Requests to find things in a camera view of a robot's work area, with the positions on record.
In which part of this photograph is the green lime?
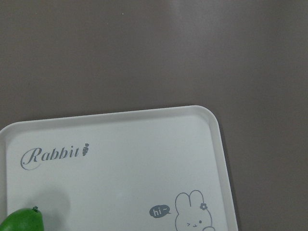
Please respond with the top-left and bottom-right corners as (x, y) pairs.
(0, 206), (44, 231)

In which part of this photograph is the beige rabbit tray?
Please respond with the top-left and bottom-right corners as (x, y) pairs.
(0, 105), (238, 231)

